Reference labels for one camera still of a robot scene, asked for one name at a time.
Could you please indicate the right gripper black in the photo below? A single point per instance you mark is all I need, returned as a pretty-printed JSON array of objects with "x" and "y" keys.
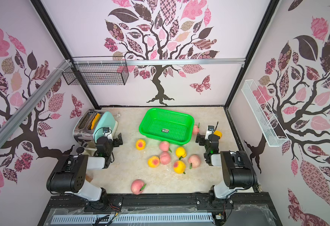
[{"x": 202, "y": 139}]

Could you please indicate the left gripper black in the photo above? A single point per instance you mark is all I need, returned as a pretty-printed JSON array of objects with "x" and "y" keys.
[{"x": 116, "y": 141}]

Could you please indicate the pink peach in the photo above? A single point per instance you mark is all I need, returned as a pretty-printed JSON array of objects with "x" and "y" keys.
[
  {"x": 165, "y": 146},
  {"x": 138, "y": 186},
  {"x": 196, "y": 129},
  {"x": 165, "y": 158},
  {"x": 194, "y": 161}
]

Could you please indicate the yellow red peach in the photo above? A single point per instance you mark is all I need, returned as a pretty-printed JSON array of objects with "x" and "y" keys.
[
  {"x": 140, "y": 144},
  {"x": 179, "y": 167},
  {"x": 153, "y": 162}
]

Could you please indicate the pink peach front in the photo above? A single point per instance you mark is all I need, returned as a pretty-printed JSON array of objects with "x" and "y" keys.
[{"x": 138, "y": 186}]

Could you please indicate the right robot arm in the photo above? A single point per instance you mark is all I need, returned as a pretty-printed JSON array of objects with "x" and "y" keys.
[{"x": 237, "y": 171}]

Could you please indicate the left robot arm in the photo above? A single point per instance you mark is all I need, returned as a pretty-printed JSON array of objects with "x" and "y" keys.
[{"x": 68, "y": 176}]

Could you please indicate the green plastic basket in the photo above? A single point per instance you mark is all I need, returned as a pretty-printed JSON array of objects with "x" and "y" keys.
[{"x": 180, "y": 126}]

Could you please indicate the mint and steel toaster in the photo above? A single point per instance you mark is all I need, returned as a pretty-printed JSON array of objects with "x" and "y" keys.
[{"x": 89, "y": 128}]

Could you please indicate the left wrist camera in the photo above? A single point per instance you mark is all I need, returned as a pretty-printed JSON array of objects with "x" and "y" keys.
[{"x": 107, "y": 132}]

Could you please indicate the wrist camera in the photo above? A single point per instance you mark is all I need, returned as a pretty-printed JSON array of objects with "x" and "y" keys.
[
  {"x": 107, "y": 132},
  {"x": 210, "y": 130}
]

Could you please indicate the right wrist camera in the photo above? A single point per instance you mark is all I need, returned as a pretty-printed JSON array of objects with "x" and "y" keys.
[{"x": 210, "y": 130}]

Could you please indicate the white wire wall shelf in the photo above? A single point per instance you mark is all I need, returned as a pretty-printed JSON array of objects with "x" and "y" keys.
[{"x": 257, "y": 97}]

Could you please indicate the black wire wall basket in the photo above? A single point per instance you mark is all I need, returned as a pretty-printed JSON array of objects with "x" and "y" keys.
[{"x": 97, "y": 70}]

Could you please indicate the white slotted cable duct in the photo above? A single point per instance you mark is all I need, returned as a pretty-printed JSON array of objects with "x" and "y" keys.
[{"x": 131, "y": 218}]

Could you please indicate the back aluminium rail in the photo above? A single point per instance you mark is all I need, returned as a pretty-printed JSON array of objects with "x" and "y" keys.
[{"x": 210, "y": 61}]

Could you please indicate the aluminium rail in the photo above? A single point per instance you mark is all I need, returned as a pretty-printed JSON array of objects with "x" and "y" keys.
[
  {"x": 210, "y": 61},
  {"x": 15, "y": 121}
]

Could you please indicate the left aluminium rail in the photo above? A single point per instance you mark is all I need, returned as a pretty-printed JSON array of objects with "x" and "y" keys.
[{"x": 15, "y": 121}]

